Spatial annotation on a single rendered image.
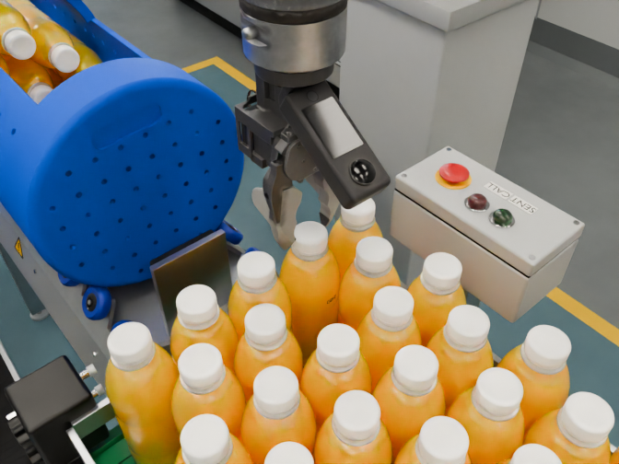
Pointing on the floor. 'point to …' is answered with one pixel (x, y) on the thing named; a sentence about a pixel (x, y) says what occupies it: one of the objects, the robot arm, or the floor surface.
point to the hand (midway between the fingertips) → (309, 232)
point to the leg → (25, 289)
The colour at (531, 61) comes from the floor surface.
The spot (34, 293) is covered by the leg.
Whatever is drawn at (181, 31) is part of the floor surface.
